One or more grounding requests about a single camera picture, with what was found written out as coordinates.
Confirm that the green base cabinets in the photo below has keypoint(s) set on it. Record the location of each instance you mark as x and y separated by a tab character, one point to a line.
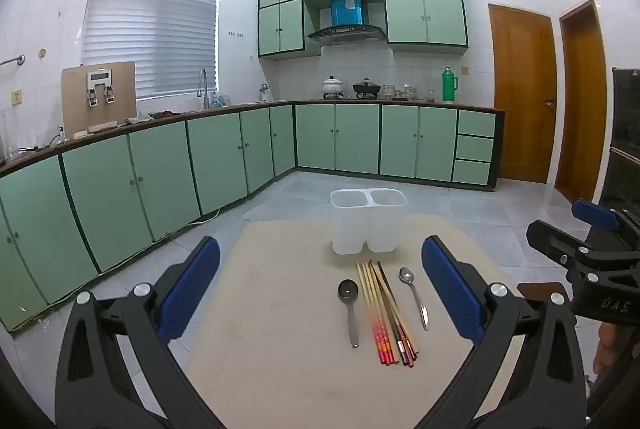
225	154

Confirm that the dark cloth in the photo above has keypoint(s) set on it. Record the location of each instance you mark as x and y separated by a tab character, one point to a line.
150	116

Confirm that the wooden board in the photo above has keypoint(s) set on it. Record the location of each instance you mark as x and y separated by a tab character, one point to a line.
125	94

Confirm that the metal kitchen faucet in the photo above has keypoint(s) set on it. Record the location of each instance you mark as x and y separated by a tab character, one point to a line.
203	89

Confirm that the pile of mixed chopsticks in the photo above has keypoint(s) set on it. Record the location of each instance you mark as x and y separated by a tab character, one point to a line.
380	309

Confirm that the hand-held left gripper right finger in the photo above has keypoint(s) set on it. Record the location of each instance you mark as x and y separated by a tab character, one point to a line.
450	294

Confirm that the black wok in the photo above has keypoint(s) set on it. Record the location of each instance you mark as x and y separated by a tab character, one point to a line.
366	86

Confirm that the white window blind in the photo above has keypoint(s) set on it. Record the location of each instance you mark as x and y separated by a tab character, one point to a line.
150	34

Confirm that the green thermos flask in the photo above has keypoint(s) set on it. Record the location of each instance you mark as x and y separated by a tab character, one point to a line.
449	86

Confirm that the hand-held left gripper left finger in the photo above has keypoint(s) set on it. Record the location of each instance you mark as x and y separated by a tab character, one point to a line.
195	289

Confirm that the green upper wall cabinets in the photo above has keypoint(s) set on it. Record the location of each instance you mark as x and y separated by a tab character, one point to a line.
425	14

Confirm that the black cabinet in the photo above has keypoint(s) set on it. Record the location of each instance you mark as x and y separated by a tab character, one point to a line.
625	134

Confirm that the person's right hand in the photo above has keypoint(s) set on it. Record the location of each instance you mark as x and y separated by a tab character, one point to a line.
606	349

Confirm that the white cooking pot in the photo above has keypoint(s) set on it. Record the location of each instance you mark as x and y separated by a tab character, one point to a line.
332	85

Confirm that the black range hood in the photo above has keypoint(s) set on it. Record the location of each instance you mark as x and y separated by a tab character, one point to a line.
345	31

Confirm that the brown wooden door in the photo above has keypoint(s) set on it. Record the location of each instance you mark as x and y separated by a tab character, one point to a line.
582	109
522	99

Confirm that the dark metal soup spoon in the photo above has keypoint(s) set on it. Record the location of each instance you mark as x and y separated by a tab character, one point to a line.
353	319

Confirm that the wall power outlet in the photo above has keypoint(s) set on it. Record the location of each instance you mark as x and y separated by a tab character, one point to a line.
17	97

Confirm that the metal towel rail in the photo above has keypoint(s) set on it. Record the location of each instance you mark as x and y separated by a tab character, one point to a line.
12	60

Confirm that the white two-compartment utensil holder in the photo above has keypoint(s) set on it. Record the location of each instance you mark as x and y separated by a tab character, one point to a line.
350	229

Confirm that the gas stove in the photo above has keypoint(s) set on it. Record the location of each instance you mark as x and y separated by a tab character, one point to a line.
345	97

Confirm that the white clamp bracket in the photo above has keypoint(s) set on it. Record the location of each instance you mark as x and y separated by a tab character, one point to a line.
100	81

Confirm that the tall clear glass container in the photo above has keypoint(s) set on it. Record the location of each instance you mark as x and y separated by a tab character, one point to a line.
7	134

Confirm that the silver metal spoon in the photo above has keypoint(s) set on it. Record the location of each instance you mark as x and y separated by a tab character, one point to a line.
415	294

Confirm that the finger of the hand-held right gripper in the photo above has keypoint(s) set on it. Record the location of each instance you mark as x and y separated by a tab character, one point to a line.
595	214
550	234

